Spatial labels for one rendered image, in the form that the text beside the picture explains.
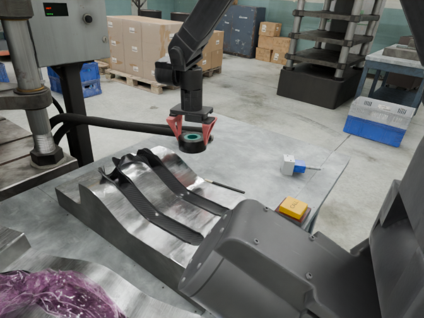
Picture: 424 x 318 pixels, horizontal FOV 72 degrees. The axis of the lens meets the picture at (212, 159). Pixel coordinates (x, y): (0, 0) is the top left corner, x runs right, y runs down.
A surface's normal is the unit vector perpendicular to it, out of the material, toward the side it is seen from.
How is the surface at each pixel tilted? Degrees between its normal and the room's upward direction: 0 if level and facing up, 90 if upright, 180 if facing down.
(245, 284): 53
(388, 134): 91
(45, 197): 0
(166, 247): 2
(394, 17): 90
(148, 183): 28
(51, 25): 90
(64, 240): 0
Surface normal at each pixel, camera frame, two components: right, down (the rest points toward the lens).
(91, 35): 0.81, 0.33
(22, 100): 0.29, 0.49
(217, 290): -0.18, 0.23
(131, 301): 0.47, -0.69
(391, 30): -0.62, 0.36
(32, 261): 0.07, -0.87
